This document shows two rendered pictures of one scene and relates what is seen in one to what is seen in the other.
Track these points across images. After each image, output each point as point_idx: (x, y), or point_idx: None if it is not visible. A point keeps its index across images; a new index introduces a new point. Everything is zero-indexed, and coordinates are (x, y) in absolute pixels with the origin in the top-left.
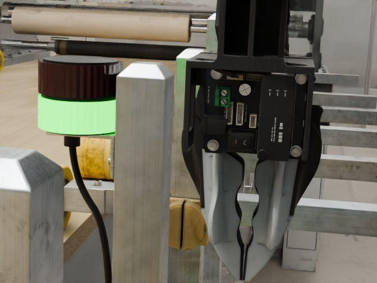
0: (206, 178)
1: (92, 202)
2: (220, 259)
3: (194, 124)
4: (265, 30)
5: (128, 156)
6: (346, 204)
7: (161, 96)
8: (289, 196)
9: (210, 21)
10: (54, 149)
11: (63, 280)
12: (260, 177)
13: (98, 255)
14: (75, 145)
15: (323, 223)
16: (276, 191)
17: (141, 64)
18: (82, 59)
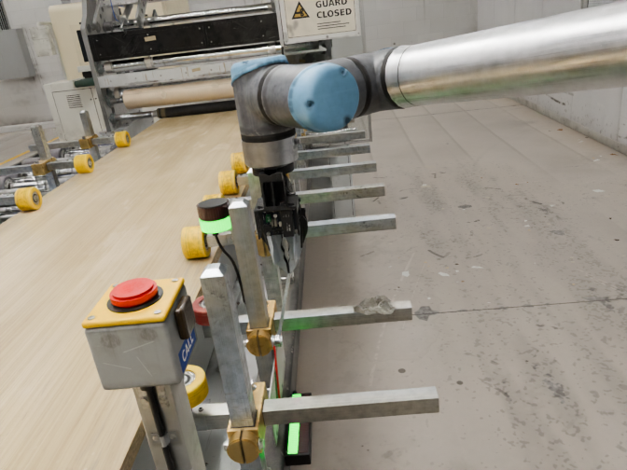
0: (269, 241)
1: (228, 254)
2: (286, 250)
3: (260, 223)
4: (278, 193)
5: (238, 236)
6: (337, 220)
7: (246, 213)
8: (299, 241)
9: None
10: (187, 204)
11: None
12: (287, 237)
13: (224, 257)
14: (216, 234)
15: (327, 231)
16: (293, 242)
17: (236, 201)
18: (213, 202)
